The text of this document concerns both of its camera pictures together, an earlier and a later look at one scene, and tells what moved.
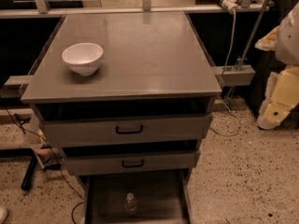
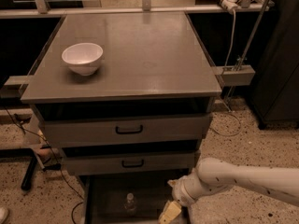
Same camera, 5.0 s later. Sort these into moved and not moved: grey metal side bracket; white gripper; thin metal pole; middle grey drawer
Moved: white gripper
Not moved: middle grey drawer; grey metal side bracket; thin metal pole
